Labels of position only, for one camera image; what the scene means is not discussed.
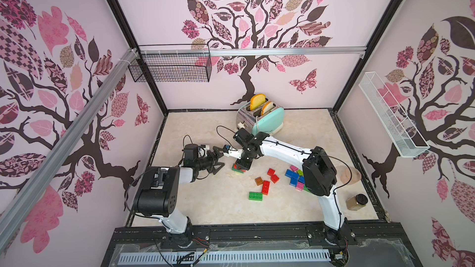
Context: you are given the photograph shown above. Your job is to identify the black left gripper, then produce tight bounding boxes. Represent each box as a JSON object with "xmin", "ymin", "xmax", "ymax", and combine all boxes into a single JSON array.
[{"xmin": 194, "ymin": 146, "xmax": 225, "ymax": 175}]

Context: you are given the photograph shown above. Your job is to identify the red long lego brick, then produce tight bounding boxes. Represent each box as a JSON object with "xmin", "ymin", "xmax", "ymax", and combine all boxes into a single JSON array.
[
  {"xmin": 233, "ymin": 163, "xmax": 247, "ymax": 171},
  {"xmin": 261, "ymin": 180, "xmax": 270, "ymax": 195}
]

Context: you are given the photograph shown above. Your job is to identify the dark green lego brick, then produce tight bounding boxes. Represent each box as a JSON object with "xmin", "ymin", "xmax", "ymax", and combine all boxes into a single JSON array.
[{"xmin": 231, "ymin": 168, "xmax": 245, "ymax": 174}]

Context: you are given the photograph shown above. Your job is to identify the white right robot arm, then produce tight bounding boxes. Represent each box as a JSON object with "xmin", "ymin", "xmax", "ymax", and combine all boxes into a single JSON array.
[{"xmin": 233, "ymin": 129, "xmax": 346, "ymax": 245}]

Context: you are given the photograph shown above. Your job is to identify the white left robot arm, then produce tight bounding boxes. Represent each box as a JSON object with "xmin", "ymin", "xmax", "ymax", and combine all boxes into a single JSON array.
[{"xmin": 132, "ymin": 143, "xmax": 231, "ymax": 248}]

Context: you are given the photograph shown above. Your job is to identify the brown small lego brick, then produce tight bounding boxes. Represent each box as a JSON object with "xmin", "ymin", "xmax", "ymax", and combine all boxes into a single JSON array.
[{"xmin": 255, "ymin": 177, "xmax": 263, "ymax": 185}]

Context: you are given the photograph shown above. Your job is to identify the small red lego brick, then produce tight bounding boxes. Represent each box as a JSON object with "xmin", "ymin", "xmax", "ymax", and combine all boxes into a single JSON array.
[
  {"xmin": 267, "ymin": 168, "xmax": 275, "ymax": 176},
  {"xmin": 270, "ymin": 174, "xmax": 280, "ymax": 184}
]

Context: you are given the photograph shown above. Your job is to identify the red long lego brick upright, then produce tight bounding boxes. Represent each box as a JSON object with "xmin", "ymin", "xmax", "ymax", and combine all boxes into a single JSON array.
[{"xmin": 261, "ymin": 180, "xmax": 270, "ymax": 195}]

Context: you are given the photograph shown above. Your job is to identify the green long lego brick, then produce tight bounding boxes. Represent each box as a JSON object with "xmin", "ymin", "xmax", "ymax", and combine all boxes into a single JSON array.
[{"xmin": 248, "ymin": 192, "xmax": 263, "ymax": 201}]

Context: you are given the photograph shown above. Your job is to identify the blue lego brick left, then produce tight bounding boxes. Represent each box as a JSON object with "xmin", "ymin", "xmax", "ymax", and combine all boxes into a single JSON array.
[{"xmin": 285, "ymin": 169, "xmax": 299, "ymax": 179}]

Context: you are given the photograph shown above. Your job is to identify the blue small lego brick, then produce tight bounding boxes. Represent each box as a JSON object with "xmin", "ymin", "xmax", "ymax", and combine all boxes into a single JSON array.
[{"xmin": 289, "ymin": 178, "xmax": 298, "ymax": 187}]

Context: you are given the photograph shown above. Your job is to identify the pink lego brick lower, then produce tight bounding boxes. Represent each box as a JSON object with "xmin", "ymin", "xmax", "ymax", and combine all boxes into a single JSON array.
[{"xmin": 296, "ymin": 182, "xmax": 304, "ymax": 191}]

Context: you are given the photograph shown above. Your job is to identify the green lego brick right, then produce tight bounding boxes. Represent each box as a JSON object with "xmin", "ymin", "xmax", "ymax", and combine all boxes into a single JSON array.
[{"xmin": 303, "ymin": 185, "xmax": 311, "ymax": 193}]

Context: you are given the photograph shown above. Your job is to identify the mint and cream toaster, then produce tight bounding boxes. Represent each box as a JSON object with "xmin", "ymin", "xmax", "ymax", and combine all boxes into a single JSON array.
[{"xmin": 236, "ymin": 102, "xmax": 285, "ymax": 136}]

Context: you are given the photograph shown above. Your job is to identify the toast slice right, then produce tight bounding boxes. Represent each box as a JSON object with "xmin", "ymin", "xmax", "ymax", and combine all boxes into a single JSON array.
[{"xmin": 261, "ymin": 101, "xmax": 275, "ymax": 116}]

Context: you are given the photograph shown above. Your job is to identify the toast slice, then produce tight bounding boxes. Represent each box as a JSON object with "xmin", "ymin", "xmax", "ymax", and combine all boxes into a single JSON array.
[
  {"xmin": 261, "ymin": 101, "xmax": 275, "ymax": 116},
  {"xmin": 249, "ymin": 94, "xmax": 267, "ymax": 111}
]

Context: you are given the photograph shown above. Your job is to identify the toast slice left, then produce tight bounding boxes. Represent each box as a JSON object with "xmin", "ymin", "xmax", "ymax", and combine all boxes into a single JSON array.
[{"xmin": 249, "ymin": 94, "xmax": 267, "ymax": 111}]

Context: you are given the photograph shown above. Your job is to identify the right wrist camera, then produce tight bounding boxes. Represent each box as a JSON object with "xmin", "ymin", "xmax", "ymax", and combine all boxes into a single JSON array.
[{"xmin": 223, "ymin": 145, "xmax": 243, "ymax": 159}]

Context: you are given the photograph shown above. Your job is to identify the black wire basket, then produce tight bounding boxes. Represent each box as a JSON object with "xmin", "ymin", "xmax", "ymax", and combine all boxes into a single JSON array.
[{"xmin": 129, "ymin": 43, "xmax": 212, "ymax": 82}]

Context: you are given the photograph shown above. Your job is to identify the white slotted cable duct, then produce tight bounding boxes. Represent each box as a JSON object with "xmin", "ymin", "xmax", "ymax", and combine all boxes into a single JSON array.
[{"xmin": 116, "ymin": 249, "xmax": 331, "ymax": 267}]

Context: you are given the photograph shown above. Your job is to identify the aluminium rail back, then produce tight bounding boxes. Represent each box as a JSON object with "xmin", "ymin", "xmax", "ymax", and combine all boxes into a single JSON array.
[{"xmin": 141, "ymin": 46, "xmax": 367, "ymax": 57}]

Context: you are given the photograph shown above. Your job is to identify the aluminium rail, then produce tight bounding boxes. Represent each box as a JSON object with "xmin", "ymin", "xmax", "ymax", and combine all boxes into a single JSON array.
[
  {"xmin": 141, "ymin": 46, "xmax": 367, "ymax": 57},
  {"xmin": 1, "ymin": 48, "xmax": 139, "ymax": 251}
]

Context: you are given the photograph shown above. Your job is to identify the white wire shelf basket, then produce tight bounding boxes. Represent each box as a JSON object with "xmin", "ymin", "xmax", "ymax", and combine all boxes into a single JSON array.
[{"xmin": 359, "ymin": 72, "xmax": 430, "ymax": 158}]

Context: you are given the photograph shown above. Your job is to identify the aluminium rail left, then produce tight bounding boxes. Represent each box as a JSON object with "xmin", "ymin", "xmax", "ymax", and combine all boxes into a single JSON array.
[{"xmin": 1, "ymin": 48, "xmax": 139, "ymax": 251}]

